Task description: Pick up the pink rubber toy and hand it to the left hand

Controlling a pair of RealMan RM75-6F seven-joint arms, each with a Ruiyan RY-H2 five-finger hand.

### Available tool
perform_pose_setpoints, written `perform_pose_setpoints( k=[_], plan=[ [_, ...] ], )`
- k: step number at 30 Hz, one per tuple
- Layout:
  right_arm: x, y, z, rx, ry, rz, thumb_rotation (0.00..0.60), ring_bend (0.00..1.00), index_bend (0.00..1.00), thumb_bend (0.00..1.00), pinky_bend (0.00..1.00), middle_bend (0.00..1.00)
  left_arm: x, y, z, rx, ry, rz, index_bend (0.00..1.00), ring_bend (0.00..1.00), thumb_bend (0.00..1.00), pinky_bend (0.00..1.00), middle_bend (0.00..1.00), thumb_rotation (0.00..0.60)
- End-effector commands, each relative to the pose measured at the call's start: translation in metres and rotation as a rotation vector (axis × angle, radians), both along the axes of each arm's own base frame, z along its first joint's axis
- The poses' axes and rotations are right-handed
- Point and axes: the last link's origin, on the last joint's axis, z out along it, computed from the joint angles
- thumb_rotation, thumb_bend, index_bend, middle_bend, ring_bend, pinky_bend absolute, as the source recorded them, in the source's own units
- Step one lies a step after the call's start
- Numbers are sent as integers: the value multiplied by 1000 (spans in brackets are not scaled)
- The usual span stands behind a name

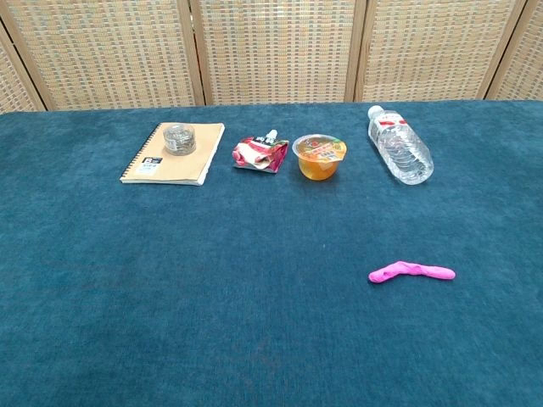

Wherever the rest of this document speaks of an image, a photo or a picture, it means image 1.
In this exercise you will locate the crumpled red drink pouch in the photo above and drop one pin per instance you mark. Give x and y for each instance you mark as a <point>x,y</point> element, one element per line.
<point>256,154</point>

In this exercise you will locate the orange fruit jelly cup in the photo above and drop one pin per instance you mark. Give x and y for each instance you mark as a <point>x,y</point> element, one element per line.
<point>319,159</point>

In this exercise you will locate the teal table cloth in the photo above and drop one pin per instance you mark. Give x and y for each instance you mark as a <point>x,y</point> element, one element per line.
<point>212,275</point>

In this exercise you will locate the kraft spiral notebook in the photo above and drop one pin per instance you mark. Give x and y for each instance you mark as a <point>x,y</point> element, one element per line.
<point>186,163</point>

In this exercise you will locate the clear round plastic container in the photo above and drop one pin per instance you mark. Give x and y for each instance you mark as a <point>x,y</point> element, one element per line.
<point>180,139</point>

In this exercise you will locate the clear plastic water bottle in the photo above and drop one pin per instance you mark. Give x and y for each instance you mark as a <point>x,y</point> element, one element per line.
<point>401,146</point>

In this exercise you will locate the woven rattan folding screen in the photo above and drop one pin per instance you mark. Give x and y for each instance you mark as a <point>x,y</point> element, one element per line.
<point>271,51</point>

